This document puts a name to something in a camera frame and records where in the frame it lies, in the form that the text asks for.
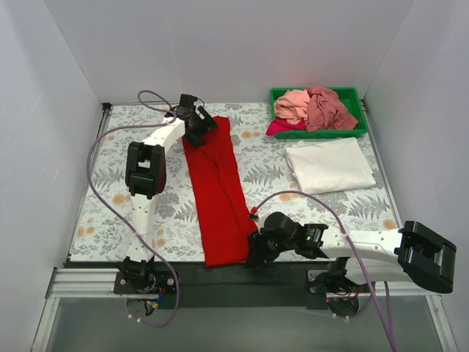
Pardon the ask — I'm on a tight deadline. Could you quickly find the floral patterned table mat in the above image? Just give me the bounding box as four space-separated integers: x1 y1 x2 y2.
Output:
69 103 400 262

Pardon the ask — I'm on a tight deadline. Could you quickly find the peach t shirt in bin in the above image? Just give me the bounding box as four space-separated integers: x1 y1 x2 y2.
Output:
273 89 310 125

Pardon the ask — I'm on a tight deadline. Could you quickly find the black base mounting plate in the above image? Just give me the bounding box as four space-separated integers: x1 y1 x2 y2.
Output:
111 260 367 309

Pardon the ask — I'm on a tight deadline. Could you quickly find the folded white t shirt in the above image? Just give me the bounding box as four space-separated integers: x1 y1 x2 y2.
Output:
285 137 376 194

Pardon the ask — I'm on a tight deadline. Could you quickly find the magenta t shirt in bin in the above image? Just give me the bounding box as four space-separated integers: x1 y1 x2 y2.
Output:
265 118 306 136

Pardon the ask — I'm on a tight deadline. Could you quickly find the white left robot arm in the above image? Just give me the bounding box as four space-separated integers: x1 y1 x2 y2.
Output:
120 94 218 293

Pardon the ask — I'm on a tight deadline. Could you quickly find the aluminium frame rail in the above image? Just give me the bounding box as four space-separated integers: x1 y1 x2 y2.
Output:
45 268 438 298

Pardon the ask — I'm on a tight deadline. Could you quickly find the green plastic bin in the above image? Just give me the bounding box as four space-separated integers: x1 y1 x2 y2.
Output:
266 87 369 139

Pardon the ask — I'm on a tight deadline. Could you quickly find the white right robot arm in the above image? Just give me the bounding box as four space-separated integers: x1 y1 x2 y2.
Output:
247 212 457 294

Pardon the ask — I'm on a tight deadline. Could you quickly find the red t shirt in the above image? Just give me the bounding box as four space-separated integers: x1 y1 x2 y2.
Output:
182 116 257 268

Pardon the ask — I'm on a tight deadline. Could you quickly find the dusty pink t shirt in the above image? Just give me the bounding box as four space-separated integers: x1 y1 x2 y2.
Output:
305 87 358 132

